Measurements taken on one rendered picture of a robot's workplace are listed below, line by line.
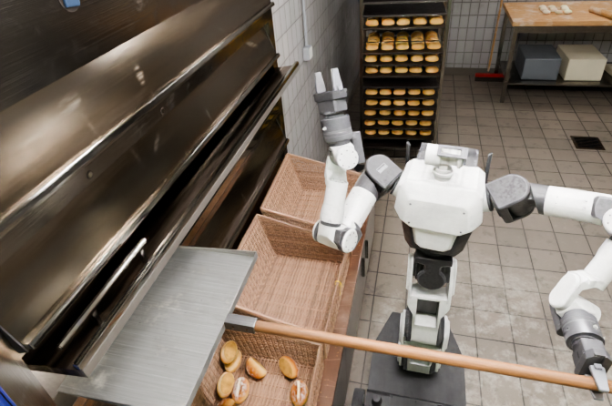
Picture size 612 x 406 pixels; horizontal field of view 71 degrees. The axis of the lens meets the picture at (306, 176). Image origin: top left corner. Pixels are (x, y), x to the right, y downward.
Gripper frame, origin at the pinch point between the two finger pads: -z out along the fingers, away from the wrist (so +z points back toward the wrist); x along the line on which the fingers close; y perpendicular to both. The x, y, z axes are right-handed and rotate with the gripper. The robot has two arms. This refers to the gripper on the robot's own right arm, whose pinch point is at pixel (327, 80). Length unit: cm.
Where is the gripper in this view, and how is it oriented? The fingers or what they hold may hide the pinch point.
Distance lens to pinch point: 130.9
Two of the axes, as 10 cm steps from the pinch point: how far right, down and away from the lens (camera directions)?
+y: -8.0, 2.8, -5.3
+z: 2.0, 9.6, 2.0
